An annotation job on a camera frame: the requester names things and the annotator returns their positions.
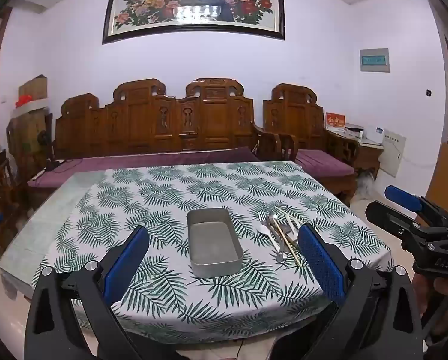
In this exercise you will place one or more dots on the long purple sofa cushion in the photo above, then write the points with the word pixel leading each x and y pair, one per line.
pixel 152 157

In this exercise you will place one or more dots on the rectangular metal tray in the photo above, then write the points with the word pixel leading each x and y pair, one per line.
pixel 212 240

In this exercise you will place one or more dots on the wooden side table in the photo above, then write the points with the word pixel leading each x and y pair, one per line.
pixel 359 153

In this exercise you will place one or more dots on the red plastic item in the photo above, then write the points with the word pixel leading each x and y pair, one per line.
pixel 23 101

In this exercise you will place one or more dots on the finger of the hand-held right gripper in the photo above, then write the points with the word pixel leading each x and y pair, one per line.
pixel 402 198
pixel 387 213

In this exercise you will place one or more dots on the wooden side chair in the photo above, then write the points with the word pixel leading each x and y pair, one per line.
pixel 1 202

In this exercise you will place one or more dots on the carved wooden armchair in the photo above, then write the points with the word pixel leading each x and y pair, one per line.
pixel 291 112

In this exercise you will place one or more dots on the brown cardboard sheet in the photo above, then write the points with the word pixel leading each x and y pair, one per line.
pixel 442 172

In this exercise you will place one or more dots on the framed peacock flower painting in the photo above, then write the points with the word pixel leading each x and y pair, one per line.
pixel 194 3

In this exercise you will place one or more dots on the white metal cabinet door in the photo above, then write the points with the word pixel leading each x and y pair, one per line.
pixel 393 153

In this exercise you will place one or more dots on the grey wall panel box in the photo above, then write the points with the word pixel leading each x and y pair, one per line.
pixel 374 60

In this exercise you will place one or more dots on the leaf-print tablecloth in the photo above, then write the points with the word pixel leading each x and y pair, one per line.
pixel 171 195

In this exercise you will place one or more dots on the small cardboard box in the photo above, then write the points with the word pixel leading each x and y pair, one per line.
pixel 33 87

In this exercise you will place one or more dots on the black round device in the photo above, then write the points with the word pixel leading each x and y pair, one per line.
pixel 42 137

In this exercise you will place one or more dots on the metal fork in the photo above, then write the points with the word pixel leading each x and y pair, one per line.
pixel 262 216

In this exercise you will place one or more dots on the white plastic spoon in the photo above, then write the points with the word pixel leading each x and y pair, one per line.
pixel 263 229

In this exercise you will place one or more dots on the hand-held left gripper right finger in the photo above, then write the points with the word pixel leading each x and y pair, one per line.
pixel 321 266

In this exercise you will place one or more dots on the large cardboard box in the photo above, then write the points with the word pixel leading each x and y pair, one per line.
pixel 29 131

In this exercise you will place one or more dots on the white flat box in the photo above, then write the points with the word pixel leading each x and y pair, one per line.
pixel 31 107

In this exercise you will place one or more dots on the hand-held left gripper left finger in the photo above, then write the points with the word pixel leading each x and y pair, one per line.
pixel 128 262

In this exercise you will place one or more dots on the white printer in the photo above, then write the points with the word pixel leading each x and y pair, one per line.
pixel 354 130

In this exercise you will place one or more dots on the metal spoon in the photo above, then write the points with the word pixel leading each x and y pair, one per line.
pixel 273 218

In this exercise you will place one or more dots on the red gift box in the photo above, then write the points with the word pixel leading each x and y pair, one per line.
pixel 335 120

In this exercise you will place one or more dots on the square purple seat cushion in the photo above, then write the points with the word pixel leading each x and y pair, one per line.
pixel 321 161

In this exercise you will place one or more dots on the carved wooden sofa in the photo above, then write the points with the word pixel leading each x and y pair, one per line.
pixel 205 120

